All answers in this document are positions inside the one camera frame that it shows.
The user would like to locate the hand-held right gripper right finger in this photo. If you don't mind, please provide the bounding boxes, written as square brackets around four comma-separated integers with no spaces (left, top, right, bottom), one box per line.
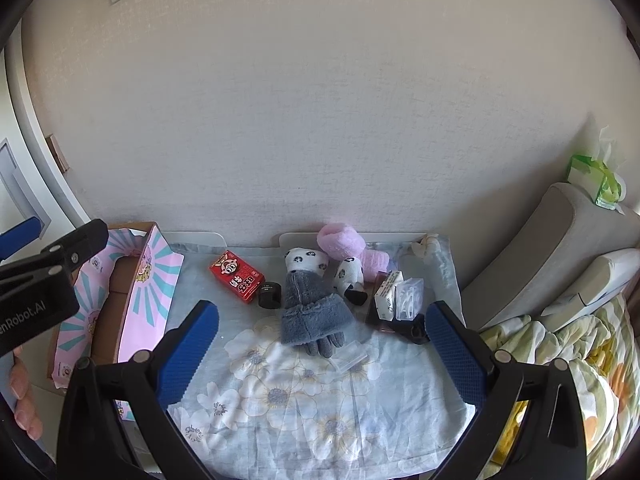
[424,300,587,480]

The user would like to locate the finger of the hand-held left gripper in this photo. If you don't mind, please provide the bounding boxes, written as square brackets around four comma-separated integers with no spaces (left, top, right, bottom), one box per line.
[0,216,45,263]
[0,219,110,283]

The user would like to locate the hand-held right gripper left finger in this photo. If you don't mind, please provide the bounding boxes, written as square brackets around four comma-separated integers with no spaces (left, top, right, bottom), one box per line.
[56,300,221,480]

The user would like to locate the cardboard box with pink print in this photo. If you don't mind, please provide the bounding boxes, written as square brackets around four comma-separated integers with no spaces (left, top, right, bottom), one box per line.
[47,221,185,423]

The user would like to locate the grey fleece glove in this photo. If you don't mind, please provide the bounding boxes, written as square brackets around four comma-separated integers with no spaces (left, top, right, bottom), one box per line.
[280,270,360,359]

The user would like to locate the white panda print sock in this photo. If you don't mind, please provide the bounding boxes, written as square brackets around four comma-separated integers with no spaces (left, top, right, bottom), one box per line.
[284,247,330,277]
[334,257,370,306]

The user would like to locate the pink fluffy socks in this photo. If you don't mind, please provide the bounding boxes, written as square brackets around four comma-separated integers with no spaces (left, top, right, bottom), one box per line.
[318,223,391,283]

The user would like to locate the person's left hand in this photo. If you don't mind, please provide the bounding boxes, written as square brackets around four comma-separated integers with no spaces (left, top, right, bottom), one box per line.
[9,352,45,442]

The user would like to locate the black clip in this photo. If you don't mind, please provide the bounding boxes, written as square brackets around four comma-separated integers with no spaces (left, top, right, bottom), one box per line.
[390,317,431,345]

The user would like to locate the clear plastic container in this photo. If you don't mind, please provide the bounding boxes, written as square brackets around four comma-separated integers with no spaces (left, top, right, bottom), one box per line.
[395,277,426,322]

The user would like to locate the clear plastic bag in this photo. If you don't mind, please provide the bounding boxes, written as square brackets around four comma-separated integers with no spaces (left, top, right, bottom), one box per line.
[427,247,463,311]

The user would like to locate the red snack box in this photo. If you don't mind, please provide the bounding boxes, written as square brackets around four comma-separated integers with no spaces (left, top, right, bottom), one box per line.
[209,250,266,305]

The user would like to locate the white paper box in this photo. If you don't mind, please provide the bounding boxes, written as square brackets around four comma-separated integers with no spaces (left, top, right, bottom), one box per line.
[374,270,405,322]

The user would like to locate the small black cylinder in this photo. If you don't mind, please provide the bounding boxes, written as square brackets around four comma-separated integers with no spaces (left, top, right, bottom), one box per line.
[258,282,284,309]

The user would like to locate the small clear plastic case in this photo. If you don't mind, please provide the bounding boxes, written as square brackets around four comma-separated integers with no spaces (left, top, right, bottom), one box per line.
[332,341,370,376]

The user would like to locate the cream plush toy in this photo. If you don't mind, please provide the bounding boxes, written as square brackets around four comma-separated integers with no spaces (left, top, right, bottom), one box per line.
[412,233,443,261]

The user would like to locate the floral table cloth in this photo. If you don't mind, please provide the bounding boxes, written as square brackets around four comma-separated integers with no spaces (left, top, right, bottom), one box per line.
[165,240,478,480]

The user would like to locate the grey pillow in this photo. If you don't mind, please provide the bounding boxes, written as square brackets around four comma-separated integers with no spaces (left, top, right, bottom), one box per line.
[460,182,640,333]

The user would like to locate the floral blanket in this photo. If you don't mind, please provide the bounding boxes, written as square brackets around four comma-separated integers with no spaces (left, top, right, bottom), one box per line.
[480,292,640,480]

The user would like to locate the white pillow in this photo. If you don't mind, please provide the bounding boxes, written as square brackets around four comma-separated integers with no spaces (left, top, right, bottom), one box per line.
[540,247,640,318]

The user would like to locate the green tissue packet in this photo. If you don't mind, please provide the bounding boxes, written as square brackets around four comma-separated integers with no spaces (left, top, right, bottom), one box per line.
[566,125,628,211]

